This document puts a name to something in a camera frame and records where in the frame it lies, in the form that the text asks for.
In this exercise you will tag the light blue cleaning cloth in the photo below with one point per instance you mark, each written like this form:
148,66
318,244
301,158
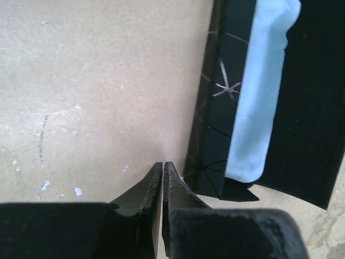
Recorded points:
260,88

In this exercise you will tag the black glasses case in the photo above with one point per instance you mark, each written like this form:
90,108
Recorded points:
307,144

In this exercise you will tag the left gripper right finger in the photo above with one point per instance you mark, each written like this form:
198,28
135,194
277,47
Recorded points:
176,195

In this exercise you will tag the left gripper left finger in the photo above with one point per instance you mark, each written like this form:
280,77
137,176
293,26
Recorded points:
138,212

